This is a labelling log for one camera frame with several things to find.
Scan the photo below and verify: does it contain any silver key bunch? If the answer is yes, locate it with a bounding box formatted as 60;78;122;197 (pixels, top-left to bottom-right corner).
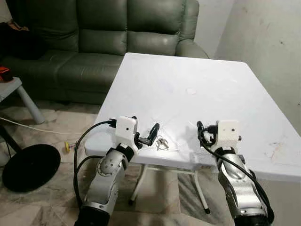
155;137;170;151

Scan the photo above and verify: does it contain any white folding table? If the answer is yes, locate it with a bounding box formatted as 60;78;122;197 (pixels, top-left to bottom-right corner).
85;53;301;215

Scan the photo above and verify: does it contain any small yellow object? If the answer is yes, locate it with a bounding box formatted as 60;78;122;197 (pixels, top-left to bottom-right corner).
64;141;77;153

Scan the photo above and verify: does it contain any green leather sofa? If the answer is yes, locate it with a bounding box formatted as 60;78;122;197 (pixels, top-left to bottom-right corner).
0;0;210;105

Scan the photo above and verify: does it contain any black round floor base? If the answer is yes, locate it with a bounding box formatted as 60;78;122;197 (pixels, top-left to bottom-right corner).
0;125;62;193

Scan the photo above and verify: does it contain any grey side table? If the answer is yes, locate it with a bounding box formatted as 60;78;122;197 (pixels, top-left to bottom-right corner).
0;77;47;125

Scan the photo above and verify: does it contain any dark bag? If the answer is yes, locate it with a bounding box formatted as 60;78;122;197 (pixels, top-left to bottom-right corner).
0;21;46;60

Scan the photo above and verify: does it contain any red object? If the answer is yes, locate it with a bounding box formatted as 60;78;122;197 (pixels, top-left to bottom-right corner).
0;66;13;82

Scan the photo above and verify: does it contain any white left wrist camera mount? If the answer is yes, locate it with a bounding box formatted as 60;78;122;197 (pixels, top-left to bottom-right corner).
114;116;139;154

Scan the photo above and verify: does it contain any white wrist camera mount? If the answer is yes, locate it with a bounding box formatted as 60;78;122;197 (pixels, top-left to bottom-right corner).
114;116;139;154
210;120;240;153

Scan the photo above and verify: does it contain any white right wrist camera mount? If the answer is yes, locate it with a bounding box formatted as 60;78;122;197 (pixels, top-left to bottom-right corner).
210;120;240;153

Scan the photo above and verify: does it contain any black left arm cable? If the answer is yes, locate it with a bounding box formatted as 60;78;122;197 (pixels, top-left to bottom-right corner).
73;119;117;210

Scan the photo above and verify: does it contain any white floor cable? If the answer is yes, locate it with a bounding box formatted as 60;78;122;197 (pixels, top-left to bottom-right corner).
0;116;86;137

